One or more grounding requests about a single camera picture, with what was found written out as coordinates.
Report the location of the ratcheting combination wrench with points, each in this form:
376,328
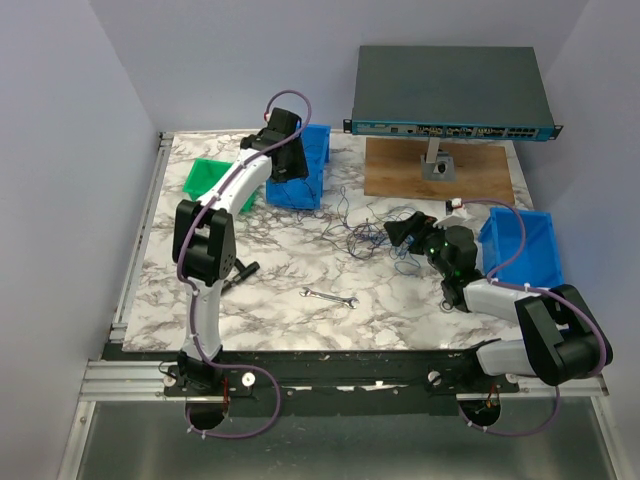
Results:
447,304

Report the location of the teal network switch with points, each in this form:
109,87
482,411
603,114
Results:
458,92

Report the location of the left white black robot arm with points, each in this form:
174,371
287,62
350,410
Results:
204,244

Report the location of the grey metal switch stand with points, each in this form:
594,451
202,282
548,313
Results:
437,165

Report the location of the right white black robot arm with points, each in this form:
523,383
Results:
561,340

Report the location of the aluminium frame rail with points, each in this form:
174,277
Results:
143,381

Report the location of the brown wooden board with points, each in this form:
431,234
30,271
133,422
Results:
392,169

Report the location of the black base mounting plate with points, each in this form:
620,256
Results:
252,382

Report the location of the black T-shaped tool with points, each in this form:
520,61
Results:
242,274

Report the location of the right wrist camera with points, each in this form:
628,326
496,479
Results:
455,213

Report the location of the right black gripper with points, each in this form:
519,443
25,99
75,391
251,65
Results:
400,230

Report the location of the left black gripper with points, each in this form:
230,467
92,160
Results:
297,170

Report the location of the green plastic bin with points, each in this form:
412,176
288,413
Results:
205,180

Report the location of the small open-end wrench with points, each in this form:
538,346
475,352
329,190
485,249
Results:
350,302

